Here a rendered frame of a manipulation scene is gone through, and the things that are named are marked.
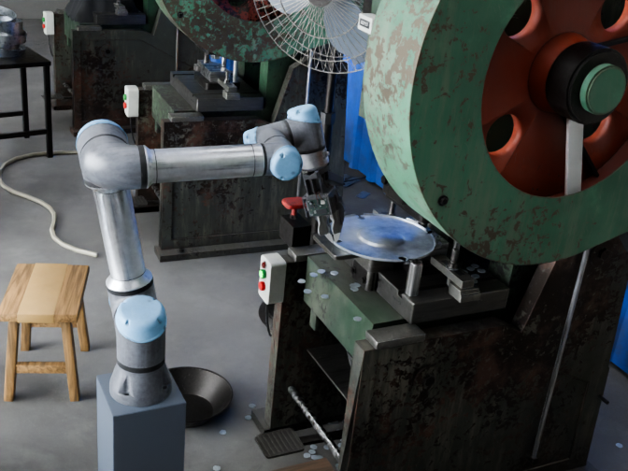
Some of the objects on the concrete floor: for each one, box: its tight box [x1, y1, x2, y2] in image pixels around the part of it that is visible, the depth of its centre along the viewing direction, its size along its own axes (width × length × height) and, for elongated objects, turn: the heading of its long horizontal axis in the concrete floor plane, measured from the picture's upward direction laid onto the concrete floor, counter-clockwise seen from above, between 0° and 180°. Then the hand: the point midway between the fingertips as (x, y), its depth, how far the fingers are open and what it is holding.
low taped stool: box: [0, 264, 90, 402], centre depth 279 cm, size 34×24×34 cm
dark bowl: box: [168, 366, 234, 428], centre depth 273 cm, size 30×30×7 cm
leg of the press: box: [337, 236, 628, 471], centre depth 227 cm, size 92×12×90 cm, turn 104°
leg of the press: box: [251, 223, 431, 434], centre depth 270 cm, size 92×12×90 cm, turn 104°
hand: (334, 236), depth 218 cm, fingers closed
